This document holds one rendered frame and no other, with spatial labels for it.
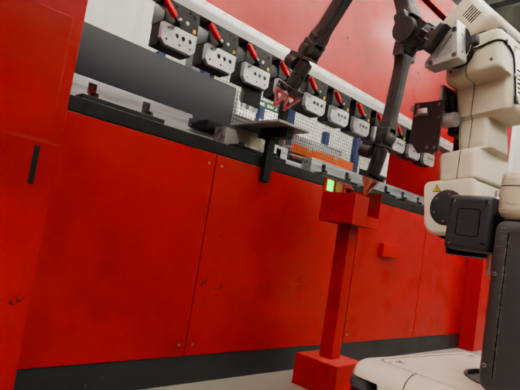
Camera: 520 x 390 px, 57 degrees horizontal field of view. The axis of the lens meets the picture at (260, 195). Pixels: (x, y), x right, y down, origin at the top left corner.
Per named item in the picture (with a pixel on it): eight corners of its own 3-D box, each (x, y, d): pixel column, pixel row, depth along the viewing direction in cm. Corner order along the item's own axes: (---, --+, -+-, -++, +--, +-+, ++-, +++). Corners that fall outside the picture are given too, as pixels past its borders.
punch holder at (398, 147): (391, 148, 281) (395, 121, 282) (378, 148, 287) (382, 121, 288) (404, 154, 291) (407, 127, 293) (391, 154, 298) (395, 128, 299)
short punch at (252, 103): (241, 106, 202) (245, 84, 203) (238, 107, 204) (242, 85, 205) (258, 113, 209) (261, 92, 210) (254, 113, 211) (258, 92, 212)
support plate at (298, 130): (278, 121, 180) (279, 118, 180) (232, 124, 198) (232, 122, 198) (309, 133, 192) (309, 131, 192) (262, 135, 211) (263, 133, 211)
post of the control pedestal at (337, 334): (330, 360, 191) (350, 224, 195) (319, 355, 195) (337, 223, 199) (339, 358, 195) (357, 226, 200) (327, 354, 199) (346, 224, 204)
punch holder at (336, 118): (330, 120, 239) (334, 87, 240) (316, 121, 245) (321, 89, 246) (347, 128, 250) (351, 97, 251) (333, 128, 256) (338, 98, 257)
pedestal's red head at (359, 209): (351, 224, 187) (357, 178, 188) (318, 220, 198) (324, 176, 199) (377, 229, 201) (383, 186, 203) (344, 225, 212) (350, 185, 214)
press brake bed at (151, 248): (-6, 409, 128) (54, 105, 135) (-28, 383, 143) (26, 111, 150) (458, 347, 337) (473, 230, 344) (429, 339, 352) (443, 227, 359)
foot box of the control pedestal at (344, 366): (343, 405, 176) (348, 371, 177) (291, 382, 194) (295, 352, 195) (371, 397, 191) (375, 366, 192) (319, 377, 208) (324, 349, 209)
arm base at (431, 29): (444, 22, 131) (466, 39, 139) (425, 11, 136) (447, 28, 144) (424, 50, 135) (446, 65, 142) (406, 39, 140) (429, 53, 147)
